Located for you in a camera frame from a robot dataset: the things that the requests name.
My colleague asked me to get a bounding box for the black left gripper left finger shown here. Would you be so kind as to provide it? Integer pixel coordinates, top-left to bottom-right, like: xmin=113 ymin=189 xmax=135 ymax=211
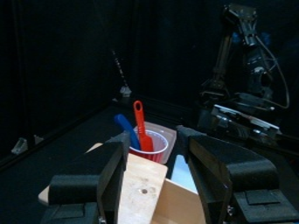
xmin=40 ymin=130 xmax=131 ymax=224

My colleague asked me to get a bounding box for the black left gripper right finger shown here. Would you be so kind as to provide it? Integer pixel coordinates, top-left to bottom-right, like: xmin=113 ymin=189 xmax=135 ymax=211
xmin=175 ymin=124 xmax=299 ymax=224

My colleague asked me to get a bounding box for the wooden drawer box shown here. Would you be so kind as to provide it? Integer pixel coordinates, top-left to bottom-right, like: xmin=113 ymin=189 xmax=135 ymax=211
xmin=151 ymin=178 xmax=207 ymax=224

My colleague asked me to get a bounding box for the light wooden board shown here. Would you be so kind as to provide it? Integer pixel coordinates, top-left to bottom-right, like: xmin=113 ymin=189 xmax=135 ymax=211
xmin=37 ymin=142 xmax=169 ymax=224

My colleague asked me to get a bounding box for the blue plastic utensil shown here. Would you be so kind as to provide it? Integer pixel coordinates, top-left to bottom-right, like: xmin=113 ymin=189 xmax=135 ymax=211
xmin=113 ymin=113 xmax=143 ymax=151

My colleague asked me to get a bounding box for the red plastic cup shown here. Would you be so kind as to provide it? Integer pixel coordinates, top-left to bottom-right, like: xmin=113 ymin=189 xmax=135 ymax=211
xmin=128 ymin=129 xmax=171 ymax=163

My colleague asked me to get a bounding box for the clear plastic container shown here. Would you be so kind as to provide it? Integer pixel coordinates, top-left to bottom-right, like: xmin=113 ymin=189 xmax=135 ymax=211
xmin=133 ymin=121 xmax=177 ymax=165

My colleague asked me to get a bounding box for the red plastic spatula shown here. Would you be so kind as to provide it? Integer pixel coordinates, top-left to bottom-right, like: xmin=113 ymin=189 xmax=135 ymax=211
xmin=132 ymin=100 xmax=155 ymax=152

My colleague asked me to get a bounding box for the grey robot arm cable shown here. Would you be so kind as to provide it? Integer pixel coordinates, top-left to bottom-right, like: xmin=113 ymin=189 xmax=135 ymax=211
xmin=255 ymin=34 xmax=292 ymax=109

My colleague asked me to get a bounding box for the small metal frame bracket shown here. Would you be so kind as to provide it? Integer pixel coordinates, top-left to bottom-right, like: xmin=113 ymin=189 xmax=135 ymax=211
xmin=11 ymin=137 xmax=29 ymax=156

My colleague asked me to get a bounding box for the metal frame corner bracket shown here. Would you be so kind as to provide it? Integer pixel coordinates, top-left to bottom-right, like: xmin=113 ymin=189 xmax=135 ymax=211
xmin=117 ymin=85 xmax=133 ymax=98

